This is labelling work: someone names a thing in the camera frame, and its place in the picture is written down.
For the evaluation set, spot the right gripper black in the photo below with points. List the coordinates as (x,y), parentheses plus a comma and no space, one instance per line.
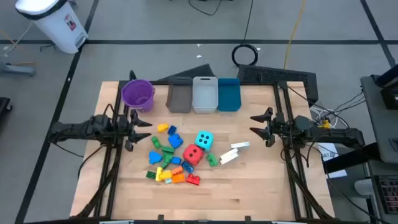
(276,127)

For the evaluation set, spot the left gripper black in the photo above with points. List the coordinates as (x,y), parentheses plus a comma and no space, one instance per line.
(129,130)

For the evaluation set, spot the green toy block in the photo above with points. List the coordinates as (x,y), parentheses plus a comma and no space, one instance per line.
(168,149)
(168,158)
(156,142)

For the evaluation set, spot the yellow big-stud block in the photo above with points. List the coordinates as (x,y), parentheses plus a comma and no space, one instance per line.
(163,127)

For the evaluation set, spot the dark blue small brick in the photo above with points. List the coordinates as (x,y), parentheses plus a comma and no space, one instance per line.
(172,130)

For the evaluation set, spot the large blue two-stud block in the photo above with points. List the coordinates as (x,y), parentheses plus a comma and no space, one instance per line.
(175,141)

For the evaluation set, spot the dark green small block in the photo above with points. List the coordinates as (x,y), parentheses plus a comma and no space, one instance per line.
(164,165)

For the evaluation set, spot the blue hollow square block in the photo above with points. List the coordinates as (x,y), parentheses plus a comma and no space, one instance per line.
(176,160)

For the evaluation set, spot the dark green plate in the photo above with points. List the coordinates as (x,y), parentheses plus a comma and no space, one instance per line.
(150,175)

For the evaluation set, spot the yellow sloped block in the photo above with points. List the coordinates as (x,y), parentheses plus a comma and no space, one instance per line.
(158,175)

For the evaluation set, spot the amber yellow studded brick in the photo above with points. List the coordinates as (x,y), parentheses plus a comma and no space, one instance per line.
(166,175)

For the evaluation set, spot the orange studded brick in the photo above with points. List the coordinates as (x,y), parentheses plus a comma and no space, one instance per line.
(177,170)

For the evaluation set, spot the red foam die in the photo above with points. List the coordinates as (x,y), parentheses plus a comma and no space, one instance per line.
(188,158)

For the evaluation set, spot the cyan foam die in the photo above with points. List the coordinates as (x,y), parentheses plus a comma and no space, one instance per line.
(209,145)

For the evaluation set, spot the pale cyan plate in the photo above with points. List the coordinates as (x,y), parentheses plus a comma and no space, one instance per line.
(168,181)

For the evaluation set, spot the blue long hollow brick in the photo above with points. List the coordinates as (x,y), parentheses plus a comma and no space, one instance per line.
(187,167)

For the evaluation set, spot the green two-stud block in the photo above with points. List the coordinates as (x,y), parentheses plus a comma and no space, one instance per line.
(212,160)

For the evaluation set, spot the orange stepped single-stud block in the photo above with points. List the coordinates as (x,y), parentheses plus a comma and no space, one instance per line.
(178,178)

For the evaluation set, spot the red two-stud block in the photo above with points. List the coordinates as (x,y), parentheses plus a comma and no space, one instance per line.
(193,180)

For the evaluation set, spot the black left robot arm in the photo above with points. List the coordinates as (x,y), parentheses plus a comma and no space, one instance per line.
(77,127)

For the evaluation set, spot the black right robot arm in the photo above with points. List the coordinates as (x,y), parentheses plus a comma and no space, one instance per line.
(335,135)

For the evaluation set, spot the purple monster-face bucket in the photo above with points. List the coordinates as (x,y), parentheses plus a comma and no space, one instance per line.
(136,93)

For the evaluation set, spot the teal blue storage bin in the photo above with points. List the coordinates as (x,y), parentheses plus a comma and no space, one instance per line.
(229,95)

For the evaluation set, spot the dark grey storage bin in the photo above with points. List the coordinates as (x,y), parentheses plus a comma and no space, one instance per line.
(179,96)

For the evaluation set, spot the black perforated panel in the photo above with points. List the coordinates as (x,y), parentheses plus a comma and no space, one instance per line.
(273,74)

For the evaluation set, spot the yellow connector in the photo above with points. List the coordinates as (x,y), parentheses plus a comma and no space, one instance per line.
(325,125)

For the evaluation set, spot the white storage bin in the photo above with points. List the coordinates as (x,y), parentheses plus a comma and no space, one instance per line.
(205,96)

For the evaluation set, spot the white paper sheet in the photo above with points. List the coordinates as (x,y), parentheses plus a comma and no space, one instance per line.
(337,174)
(326,149)

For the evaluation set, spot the black desk beam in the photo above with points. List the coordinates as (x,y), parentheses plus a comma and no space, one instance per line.
(351,158)

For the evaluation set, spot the grey side desk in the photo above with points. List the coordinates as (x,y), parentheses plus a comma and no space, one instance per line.
(379,118)

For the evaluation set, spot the white paper roll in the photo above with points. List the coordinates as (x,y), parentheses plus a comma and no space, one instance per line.
(363,186)

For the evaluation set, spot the black desk equipment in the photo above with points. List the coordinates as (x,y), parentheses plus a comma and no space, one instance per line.
(390,93)

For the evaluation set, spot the white pedal trash can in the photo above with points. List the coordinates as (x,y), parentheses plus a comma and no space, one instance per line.
(56,25)

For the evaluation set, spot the grey stand base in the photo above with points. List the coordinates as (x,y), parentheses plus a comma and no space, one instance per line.
(18,69)

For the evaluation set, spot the black keyboard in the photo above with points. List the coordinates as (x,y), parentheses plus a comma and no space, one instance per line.
(388,194)

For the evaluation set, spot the black metal table frame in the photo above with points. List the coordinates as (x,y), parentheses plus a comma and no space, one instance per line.
(277,96)

